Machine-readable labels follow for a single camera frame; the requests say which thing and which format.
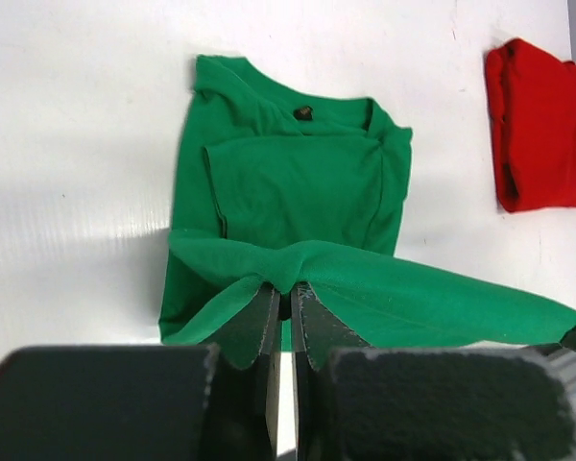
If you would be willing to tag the green t shirt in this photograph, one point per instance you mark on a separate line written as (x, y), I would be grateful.
(277, 187)

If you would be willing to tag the folded red t shirt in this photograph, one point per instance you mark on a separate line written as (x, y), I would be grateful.
(532, 107)

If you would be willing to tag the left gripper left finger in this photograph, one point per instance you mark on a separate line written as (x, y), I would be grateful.
(214, 401)

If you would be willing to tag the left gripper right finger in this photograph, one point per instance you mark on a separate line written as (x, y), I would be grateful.
(356, 402)

